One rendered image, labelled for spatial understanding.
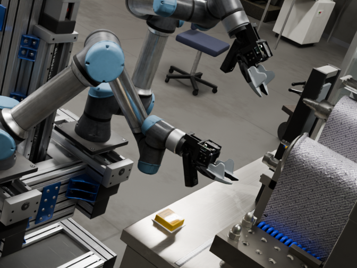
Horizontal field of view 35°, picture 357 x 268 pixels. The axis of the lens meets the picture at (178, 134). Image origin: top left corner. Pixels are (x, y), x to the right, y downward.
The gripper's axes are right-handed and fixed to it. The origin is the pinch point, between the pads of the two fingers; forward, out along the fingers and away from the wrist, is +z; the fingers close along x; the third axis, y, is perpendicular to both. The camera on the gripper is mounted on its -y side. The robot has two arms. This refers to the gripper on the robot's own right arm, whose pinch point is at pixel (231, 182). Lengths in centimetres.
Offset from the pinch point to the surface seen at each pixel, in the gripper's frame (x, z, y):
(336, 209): -0.5, 31.9, 10.3
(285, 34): 690, -258, -97
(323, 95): 44, 4, 25
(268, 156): 7.9, 5.1, 10.3
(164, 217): -12.3, -11.3, -16.5
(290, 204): -0.5, 19.9, 4.2
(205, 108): 300, -159, -109
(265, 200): 7.6, 10.2, -3.3
